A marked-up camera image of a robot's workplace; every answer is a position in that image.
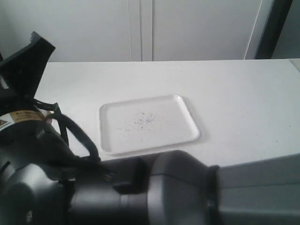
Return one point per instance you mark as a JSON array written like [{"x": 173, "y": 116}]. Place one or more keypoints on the white rectangular plastic tray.
[{"x": 146, "y": 123}]

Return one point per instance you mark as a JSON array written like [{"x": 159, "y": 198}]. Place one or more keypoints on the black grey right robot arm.
[{"x": 51, "y": 173}]

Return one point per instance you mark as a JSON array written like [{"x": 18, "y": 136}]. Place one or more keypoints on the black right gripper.
[{"x": 21, "y": 74}]

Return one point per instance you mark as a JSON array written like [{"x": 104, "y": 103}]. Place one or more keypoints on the white cabinet doors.
[{"x": 136, "y": 30}]

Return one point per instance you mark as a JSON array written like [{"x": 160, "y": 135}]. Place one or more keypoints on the dark vertical post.
[{"x": 272, "y": 29}]

